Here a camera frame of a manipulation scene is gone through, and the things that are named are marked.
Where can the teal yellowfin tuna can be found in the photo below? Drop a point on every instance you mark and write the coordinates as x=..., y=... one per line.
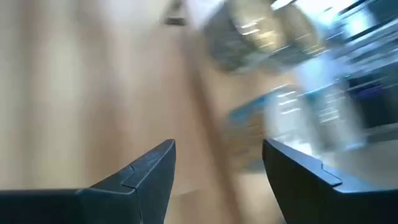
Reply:
x=280, y=124

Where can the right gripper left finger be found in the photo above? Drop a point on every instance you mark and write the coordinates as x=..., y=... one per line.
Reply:
x=140, y=193

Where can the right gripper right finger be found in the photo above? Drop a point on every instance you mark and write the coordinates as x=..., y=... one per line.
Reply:
x=304, y=199

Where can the green label can silver lid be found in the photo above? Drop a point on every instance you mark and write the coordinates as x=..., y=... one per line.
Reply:
x=242, y=40

